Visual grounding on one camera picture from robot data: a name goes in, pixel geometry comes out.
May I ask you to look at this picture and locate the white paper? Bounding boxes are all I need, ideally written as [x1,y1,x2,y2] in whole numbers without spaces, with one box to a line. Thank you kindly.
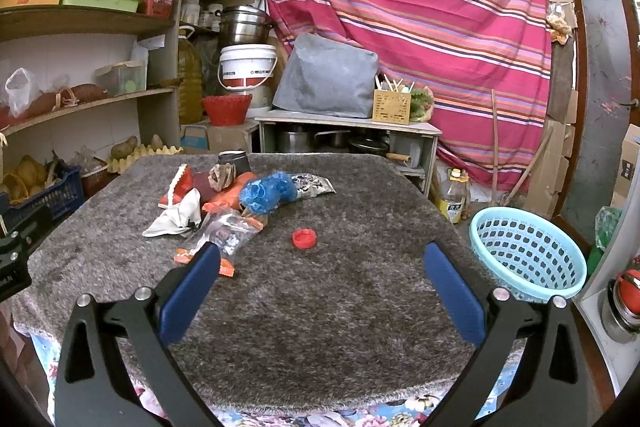
[142,188,202,239]

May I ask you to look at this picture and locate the red white snack packet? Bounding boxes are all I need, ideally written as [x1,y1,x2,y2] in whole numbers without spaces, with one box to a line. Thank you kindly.
[158,164,194,209]

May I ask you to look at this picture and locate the maroon scouring pad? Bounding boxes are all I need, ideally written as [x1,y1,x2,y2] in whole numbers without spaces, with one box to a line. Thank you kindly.
[193,172,217,205]

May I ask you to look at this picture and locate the clear plastic wrapper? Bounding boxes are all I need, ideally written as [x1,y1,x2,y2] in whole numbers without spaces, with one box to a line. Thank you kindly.
[174,207,264,277]

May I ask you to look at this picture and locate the orange plastic bag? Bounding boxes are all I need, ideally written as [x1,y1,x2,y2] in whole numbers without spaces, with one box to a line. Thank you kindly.
[202,171,257,212]

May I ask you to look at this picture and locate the blue plastic bag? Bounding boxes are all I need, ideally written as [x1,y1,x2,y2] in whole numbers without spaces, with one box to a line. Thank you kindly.
[239,171,297,215]

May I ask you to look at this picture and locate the red bottle cap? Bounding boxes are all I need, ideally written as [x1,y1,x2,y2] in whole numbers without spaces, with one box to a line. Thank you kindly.
[292,229,318,249]

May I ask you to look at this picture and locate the black white snack wrapper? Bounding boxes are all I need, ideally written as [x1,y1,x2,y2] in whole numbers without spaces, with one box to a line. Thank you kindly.
[292,173,335,199]

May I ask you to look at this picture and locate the floral tablecloth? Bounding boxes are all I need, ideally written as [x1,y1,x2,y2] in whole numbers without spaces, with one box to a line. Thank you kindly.
[29,330,522,427]

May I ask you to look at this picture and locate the dark blue crate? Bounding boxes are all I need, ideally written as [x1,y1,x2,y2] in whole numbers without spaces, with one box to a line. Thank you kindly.
[1,162,85,236]

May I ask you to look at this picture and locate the red lidded steel pot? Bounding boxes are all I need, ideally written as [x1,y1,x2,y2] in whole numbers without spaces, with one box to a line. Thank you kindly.
[601,269,639,343]

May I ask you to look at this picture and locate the yellow egg tray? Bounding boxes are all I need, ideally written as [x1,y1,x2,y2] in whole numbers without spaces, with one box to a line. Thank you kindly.
[107,145,184,174]

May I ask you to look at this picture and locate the light blue plastic basket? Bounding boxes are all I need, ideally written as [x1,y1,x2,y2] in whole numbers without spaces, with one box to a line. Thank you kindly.
[469,207,587,303]

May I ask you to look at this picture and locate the green plastic bag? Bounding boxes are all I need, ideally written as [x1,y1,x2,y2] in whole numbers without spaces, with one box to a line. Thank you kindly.
[587,206,623,277]

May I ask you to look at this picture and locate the cardboard box under shelf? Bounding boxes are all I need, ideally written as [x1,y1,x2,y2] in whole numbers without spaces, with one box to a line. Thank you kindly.
[180,119,260,154]

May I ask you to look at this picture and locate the brown crumpled paper cup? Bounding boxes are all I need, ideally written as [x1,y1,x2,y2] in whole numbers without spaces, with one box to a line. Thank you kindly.
[207,162,236,193]

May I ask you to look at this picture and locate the yellow label oil bottle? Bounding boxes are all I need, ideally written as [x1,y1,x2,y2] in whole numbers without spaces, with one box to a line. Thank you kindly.
[436,168,470,225]

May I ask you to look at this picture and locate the large yellow oil jug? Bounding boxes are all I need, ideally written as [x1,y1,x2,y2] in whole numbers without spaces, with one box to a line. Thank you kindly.
[177,25,203,124]

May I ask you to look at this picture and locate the dark metal can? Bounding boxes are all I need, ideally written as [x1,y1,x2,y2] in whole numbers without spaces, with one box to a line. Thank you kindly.
[218,150,250,176]

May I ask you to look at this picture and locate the red plastic basin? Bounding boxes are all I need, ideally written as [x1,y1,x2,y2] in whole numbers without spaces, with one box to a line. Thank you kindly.
[202,94,252,127]

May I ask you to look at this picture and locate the cardboard box by door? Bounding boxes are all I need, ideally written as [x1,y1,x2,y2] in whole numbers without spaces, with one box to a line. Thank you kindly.
[611,124,640,209]

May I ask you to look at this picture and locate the small red basket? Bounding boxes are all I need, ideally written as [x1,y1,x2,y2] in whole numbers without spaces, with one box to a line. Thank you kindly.
[140,0,176,20]

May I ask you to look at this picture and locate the grey low shelf table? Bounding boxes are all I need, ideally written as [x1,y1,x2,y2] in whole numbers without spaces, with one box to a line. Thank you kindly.
[256,109,442,194]

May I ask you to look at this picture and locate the white plastic bucket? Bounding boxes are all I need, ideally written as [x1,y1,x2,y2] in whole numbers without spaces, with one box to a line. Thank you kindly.
[217,44,278,91]

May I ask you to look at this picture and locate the wooden framed door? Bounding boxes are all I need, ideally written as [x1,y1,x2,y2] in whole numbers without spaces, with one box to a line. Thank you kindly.
[552,0,639,248]

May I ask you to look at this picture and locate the steel pot stack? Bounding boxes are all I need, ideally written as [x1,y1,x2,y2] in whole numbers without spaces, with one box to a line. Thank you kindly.
[218,4,274,48]

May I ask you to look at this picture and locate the green leafy vegetables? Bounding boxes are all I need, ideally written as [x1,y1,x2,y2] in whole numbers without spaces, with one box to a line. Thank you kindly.
[410,87,435,122]

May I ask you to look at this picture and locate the woven utensil holder box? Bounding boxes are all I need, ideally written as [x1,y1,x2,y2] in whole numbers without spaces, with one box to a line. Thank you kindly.
[372,72,413,124]

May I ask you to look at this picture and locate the grey cloth cover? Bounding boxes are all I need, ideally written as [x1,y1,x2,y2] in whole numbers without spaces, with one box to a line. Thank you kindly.
[273,34,380,119]

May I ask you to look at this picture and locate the striped pink curtain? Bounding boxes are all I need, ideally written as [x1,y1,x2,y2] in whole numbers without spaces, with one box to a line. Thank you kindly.
[267,0,551,191]

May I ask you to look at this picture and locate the broom with wooden handle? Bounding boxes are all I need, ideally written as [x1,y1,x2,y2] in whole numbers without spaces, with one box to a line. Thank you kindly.
[489,88,554,207]

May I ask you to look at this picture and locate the wooden wall shelf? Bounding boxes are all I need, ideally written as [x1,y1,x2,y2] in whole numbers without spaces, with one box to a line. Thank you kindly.
[0,0,189,168]

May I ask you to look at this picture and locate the black pan with handle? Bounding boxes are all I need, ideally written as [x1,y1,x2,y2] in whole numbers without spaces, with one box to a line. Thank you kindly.
[348,139,410,162]

